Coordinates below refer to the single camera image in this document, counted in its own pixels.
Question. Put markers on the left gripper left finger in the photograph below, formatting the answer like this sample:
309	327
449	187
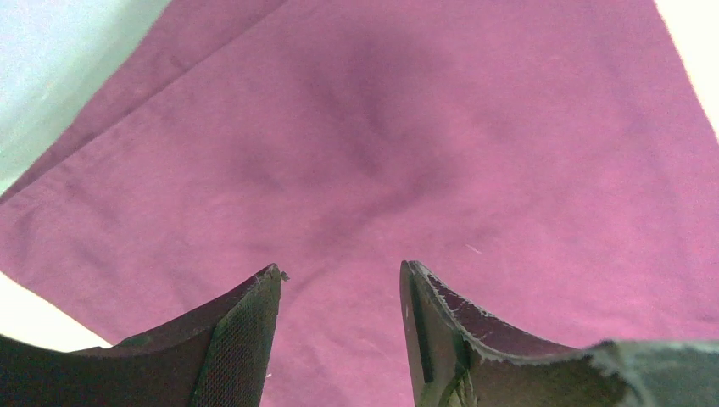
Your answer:
214	355

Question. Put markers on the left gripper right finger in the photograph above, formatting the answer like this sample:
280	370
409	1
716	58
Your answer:
461	355

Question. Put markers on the purple cloth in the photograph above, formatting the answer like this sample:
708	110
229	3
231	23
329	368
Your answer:
547	159

